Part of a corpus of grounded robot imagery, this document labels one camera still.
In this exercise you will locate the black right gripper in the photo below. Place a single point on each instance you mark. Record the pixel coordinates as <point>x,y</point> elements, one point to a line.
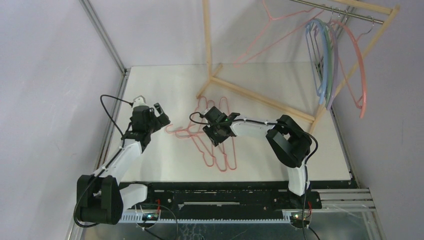
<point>214,133</point>

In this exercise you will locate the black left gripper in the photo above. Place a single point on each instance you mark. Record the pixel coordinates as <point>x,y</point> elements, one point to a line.
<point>160,121</point>

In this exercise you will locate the blue plastic hanger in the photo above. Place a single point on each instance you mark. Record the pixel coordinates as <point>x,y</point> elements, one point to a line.
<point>312,46</point>

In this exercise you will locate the green plastic hanger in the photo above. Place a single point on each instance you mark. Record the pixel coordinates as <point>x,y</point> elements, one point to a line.
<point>330,59</point>

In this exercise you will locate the lilac plastic hanger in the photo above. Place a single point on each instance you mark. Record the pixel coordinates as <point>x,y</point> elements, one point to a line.
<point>335,77</point>

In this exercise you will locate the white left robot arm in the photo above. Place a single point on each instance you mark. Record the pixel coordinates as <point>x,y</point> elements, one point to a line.
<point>99,199</point>

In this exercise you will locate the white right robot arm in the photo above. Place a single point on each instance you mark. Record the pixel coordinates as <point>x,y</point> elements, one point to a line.
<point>290,144</point>

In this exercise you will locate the metal rack rod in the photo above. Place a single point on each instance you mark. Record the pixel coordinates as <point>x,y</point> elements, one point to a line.
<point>340,12</point>

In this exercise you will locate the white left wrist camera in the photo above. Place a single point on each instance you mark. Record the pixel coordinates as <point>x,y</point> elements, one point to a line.
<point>139,101</point>

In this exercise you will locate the wooden clothes rack frame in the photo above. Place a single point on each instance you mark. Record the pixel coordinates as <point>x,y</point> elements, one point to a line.
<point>212,78</point>

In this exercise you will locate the aluminium corner post left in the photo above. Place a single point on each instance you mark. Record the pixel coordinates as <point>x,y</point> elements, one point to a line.
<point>103,35</point>

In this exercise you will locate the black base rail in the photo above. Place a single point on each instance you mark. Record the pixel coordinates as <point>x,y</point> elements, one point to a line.
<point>233,200</point>

